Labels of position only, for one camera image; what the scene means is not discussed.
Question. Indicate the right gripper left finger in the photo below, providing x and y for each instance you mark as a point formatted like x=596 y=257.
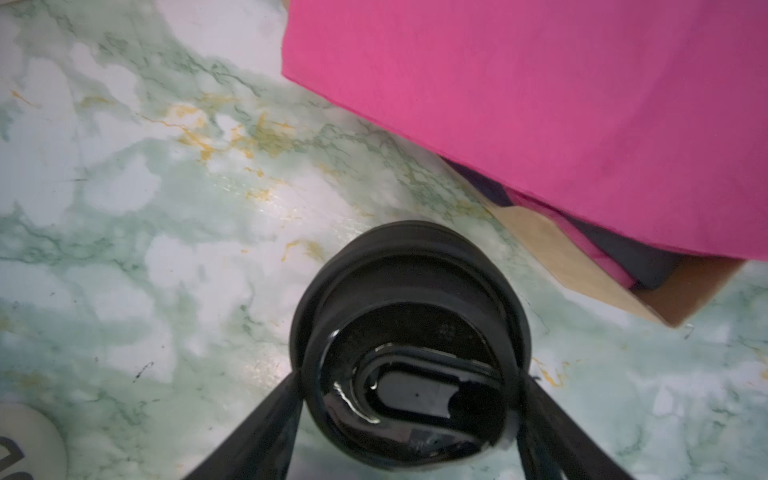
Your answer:
x=261 y=447

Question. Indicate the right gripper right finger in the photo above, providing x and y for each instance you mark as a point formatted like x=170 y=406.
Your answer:
x=553 y=446

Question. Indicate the black coffee cup lid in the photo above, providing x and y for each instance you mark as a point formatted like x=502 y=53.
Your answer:
x=411 y=345

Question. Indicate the white paper cup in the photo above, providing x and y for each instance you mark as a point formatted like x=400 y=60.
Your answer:
x=31 y=446

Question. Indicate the pink napkin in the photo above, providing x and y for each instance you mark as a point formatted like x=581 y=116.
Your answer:
x=646 y=118

